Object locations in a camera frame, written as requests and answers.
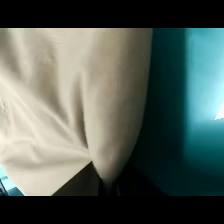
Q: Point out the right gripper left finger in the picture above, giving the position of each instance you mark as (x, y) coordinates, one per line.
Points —
(83, 183)

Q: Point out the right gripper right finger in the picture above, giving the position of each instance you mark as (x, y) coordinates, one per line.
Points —
(128, 186)

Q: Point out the cream shirt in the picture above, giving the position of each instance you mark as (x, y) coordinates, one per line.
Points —
(66, 100)

